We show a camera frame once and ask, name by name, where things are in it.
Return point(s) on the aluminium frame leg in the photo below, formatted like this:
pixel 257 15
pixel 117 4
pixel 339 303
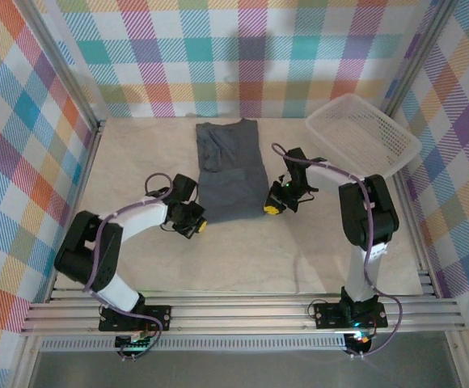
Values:
pixel 461 363
pixel 26 363

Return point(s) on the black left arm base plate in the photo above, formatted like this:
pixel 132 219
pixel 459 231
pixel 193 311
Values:
pixel 157 317

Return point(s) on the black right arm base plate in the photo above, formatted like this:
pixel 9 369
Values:
pixel 327 315

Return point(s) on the wide aluminium base rail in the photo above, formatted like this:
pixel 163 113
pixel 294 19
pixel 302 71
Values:
pixel 238 313

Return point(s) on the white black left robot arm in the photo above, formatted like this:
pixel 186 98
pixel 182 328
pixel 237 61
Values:
pixel 137 218

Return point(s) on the white plastic mesh basket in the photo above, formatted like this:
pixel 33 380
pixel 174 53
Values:
pixel 360 133

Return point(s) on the grey t-shirt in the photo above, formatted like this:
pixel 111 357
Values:
pixel 230 190

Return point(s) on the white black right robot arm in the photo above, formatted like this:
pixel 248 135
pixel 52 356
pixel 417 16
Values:
pixel 327 171

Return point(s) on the aluminium frame post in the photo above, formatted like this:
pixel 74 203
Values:
pixel 66 68
pixel 418 56

